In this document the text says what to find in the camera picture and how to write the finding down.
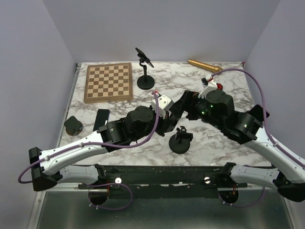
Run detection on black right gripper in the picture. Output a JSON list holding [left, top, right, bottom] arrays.
[[168, 89, 224, 130]]

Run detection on black phone stand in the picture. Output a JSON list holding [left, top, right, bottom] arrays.
[[135, 48, 155, 90], [169, 126, 193, 154]]

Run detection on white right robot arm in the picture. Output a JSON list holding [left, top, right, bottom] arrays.
[[170, 89, 305, 202]]

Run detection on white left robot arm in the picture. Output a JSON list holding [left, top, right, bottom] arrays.
[[29, 106, 182, 191]]

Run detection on black phone blue edge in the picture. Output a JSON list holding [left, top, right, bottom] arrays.
[[93, 109, 110, 131]]

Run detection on black phone red case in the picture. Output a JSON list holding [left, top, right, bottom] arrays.
[[248, 104, 264, 122]]

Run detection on black red knob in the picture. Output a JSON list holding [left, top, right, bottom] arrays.
[[217, 83, 223, 90]]

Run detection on gold cylinder tube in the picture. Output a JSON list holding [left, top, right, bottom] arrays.
[[188, 59, 223, 73]]

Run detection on wooden chessboard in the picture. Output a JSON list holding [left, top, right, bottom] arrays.
[[84, 62, 133, 104]]

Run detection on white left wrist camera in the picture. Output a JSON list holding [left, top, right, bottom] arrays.
[[155, 92, 174, 119]]

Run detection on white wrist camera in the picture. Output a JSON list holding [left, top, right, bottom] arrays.
[[198, 74, 217, 98], [155, 92, 174, 119]]

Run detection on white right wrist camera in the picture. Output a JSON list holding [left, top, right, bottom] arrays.
[[198, 74, 217, 98]]

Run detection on black mounting rail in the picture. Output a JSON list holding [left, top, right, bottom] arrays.
[[79, 165, 247, 202]]

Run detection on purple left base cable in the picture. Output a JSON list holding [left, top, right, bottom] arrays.
[[88, 177, 134, 210]]

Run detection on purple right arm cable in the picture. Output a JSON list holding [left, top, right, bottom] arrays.
[[211, 68, 305, 167]]

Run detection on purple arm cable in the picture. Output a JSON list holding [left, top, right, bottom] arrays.
[[18, 90, 161, 184], [211, 68, 305, 167]]

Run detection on small black dark mount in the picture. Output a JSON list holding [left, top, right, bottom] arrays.
[[64, 116, 83, 136]]

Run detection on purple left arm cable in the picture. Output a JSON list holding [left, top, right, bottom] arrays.
[[18, 90, 161, 184]]

